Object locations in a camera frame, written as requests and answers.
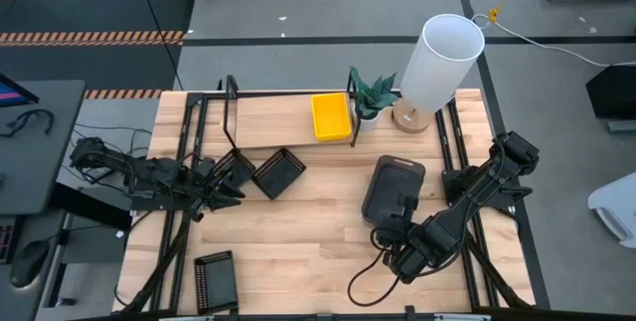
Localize right arm's gripper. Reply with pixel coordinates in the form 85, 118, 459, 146
381, 194, 429, 262

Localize left arm's gripper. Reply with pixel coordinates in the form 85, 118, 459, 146
193, 163, 247, 212

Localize black plastic basket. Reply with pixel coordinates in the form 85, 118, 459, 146
193, 249, 239, 316
212, 147, 257, 189
251, 147, 307, 201

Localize yellow plastic basket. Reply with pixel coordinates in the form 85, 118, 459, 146
311, 91, 353, 142

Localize wooden shelf board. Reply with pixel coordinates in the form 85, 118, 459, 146
234, 92, 357, 149

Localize dark grey plastic tray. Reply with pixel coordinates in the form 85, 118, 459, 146
361, 154, 427, 227

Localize round wooden lamp base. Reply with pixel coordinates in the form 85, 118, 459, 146
391, 97, 434, 135

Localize white plant pot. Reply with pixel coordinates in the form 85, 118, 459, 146
354, 109, 384, 133

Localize green potted plant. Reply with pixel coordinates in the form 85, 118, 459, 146
349, 66, 399, 119

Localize white lamp shade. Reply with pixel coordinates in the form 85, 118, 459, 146
399, 12, 486, 114

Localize grey desk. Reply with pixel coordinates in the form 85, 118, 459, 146
0, 80, 86, 217

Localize black computer mouse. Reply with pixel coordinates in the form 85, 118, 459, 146
9, 239, 51, 288

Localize black hazard-striped floor mat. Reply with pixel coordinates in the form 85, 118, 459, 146
0, 0, 198, 99

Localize computer monitor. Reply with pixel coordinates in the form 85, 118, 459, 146
0, 73, 40, 108

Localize black box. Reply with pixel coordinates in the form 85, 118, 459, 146
585, 65, 636, 121

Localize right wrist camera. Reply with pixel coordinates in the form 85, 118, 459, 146
392, 253, 429, 285

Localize black metal shelf frame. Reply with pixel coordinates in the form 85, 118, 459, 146
221, 70, 362, 151

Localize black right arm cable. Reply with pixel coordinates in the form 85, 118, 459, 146
346, 245, 404, 308

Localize thin black floor cable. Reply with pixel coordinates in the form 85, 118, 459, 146
133, 0, 185, 91

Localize white lamp cord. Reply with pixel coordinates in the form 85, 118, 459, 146
470, 12, 636, 69

